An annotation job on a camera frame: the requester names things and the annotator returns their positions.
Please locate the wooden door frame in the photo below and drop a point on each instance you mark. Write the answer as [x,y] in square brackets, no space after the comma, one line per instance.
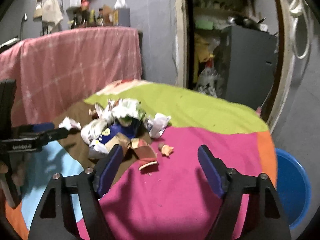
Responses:
[180,30]

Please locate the metal faucet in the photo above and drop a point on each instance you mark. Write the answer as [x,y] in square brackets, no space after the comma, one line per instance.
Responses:
[23,25]

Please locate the grey tissue box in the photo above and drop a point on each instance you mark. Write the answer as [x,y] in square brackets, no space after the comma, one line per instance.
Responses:
[123,17]

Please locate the person's left hand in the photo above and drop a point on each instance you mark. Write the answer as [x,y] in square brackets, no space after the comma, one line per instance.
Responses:
[19,176]

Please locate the grey metal cabinet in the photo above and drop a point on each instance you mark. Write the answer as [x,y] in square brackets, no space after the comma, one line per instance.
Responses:
[250,67]

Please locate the multicoloured patchwork blanket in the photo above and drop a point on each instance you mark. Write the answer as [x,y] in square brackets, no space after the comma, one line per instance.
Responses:
[175,200]

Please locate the brown paper scrap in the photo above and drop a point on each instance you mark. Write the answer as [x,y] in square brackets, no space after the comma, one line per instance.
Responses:
[94,111]

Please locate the small peach-coloured scrap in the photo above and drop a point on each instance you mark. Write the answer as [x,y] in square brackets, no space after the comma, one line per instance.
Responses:
[167,150]

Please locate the beige hanging rag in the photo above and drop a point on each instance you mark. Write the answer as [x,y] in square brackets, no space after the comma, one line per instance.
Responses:
[51,11]

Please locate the blue snack packet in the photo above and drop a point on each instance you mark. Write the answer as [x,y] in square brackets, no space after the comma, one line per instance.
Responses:
[120,131]

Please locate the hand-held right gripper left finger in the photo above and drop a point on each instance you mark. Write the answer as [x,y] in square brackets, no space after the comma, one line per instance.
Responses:
[110,172]

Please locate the brown glass bottle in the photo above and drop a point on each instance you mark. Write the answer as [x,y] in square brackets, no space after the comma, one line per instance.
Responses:
[100,17]

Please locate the brown cardboard piece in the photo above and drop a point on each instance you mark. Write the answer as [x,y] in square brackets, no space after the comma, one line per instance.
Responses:
[147,155]

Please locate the brown cardboard box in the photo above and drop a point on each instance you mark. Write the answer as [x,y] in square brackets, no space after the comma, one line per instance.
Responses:
[109,16]

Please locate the hanging beige packet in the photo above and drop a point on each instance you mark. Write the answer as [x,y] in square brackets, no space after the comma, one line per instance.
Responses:
[38,5]

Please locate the dark glass bottle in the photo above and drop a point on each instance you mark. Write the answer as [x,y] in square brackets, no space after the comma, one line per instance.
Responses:
[85,18]
[74,21]

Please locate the blue plastic tub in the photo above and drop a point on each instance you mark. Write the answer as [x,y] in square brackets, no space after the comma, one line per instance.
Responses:
[292,192]

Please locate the white plastic wrapper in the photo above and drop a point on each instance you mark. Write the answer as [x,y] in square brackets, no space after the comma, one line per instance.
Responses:
[93,130]

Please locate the yellow-green bottle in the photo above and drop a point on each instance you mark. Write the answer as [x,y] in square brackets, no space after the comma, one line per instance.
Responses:
[93,18]

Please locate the green foam block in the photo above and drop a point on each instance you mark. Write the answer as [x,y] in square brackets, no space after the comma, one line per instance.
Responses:
[203,22]

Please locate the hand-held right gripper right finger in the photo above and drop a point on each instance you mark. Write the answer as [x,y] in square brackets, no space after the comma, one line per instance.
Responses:
[210,172]

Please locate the white wall box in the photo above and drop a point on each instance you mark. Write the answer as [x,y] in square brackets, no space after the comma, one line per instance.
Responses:
[75,0]

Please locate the plastic bottle red label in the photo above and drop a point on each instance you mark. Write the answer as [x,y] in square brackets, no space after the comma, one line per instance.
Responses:
[208,80]

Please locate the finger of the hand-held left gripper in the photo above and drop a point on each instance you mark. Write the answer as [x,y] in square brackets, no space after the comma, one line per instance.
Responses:
[43,127]
[60,133]

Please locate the small white paper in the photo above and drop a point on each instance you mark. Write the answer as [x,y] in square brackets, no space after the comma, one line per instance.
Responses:
[68,123]

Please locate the black frying pan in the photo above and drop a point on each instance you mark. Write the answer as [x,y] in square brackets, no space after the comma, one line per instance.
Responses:
[251,24]

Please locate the green-printed paper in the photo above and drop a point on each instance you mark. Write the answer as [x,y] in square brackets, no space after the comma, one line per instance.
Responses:
[127,107]

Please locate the yellow plastic bag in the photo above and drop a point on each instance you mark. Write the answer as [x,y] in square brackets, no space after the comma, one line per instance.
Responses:
[203,47]

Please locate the white hanging cloth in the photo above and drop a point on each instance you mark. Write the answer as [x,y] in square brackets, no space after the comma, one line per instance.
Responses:
[296,3]

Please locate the metal pot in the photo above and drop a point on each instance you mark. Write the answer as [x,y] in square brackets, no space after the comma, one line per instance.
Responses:
[233,20]

